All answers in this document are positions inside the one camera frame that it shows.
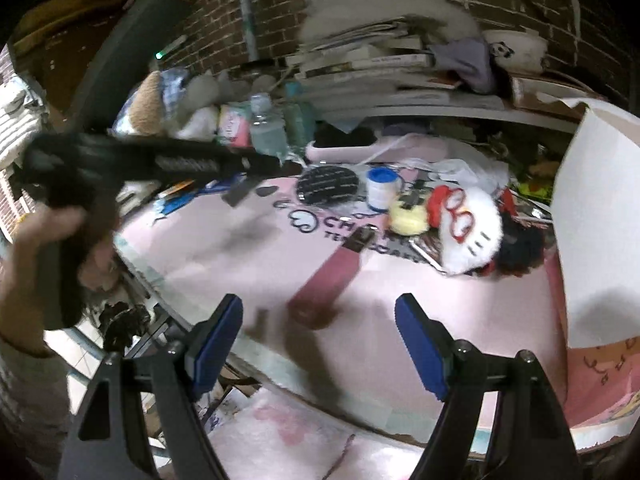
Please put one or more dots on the clear water bottle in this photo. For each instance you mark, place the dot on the clear water bottle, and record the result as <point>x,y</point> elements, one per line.
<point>267,127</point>

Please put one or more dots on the brown plush toy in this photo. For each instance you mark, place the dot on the brown plush toy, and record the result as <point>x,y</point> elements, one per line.
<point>146,112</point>

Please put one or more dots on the panda ceramic bowl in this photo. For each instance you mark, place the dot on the panda ceramic bowl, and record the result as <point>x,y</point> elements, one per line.
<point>517,52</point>

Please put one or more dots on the black round hairbrush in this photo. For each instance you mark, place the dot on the black round hairbrush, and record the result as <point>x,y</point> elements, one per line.
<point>326,185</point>

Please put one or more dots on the white fluffy fur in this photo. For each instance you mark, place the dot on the white fluffy fur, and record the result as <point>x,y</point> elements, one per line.
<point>442,19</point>

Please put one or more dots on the person's left hand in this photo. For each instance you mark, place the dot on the person's left hand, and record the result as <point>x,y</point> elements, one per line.
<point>22,304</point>

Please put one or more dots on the pink white device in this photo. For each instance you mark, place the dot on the pink white device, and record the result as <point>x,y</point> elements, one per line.
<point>385,150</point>

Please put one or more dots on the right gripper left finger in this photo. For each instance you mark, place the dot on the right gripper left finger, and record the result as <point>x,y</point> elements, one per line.
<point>108,439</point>

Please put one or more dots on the white red plush toy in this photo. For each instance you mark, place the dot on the white red plush toy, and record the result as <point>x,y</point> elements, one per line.
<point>469,227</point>

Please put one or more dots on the teal bottle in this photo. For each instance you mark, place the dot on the teal bottle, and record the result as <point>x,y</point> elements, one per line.
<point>300,124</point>

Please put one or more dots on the pink cartoon desk mat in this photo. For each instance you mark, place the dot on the pink cartoon desk mat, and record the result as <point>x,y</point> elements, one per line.
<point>319,316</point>

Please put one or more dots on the stack of books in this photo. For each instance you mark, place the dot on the stack of books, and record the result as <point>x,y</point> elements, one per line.
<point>385,58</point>

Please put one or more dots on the yellow plush toy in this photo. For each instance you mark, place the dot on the yellow plush toy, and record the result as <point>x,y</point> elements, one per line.
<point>408,214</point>

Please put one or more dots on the purple cloth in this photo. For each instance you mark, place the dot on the purple cloth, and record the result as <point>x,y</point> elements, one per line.
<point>469,58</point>

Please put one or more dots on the grey sleeve forearm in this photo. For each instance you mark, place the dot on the grey sleeve forearm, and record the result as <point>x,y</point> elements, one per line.
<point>35,406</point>

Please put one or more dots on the pink fluffy cushion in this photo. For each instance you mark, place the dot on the pink fluffy cushion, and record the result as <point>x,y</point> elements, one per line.
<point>267,436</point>

